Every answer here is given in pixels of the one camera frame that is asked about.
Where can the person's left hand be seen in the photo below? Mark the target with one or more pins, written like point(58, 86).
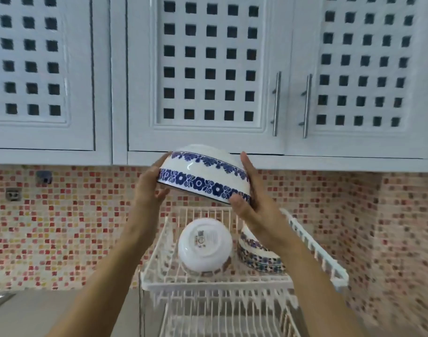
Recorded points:
point(147, 193)

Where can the person's right hand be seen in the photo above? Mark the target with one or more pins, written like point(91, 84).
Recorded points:
point(264, 221)

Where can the white plastic dish rack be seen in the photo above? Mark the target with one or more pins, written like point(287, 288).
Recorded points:
point(217, 286)

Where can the person's right forearm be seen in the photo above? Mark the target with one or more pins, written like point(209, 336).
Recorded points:
point(315, 294)

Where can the person's left forearm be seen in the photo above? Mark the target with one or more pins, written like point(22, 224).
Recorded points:
point(105, 284)

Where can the white upper cabinet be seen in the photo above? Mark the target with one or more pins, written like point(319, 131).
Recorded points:
point(112, 84)

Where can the white lattice cabinet door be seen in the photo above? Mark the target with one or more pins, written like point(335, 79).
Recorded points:
point(80, 66)
point(140, 66)
point(424, 84)

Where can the steel wall hook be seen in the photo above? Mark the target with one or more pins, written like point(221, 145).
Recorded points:
point(44, 177)

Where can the grey wall socket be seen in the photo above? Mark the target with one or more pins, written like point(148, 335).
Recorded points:
point(13, 195)

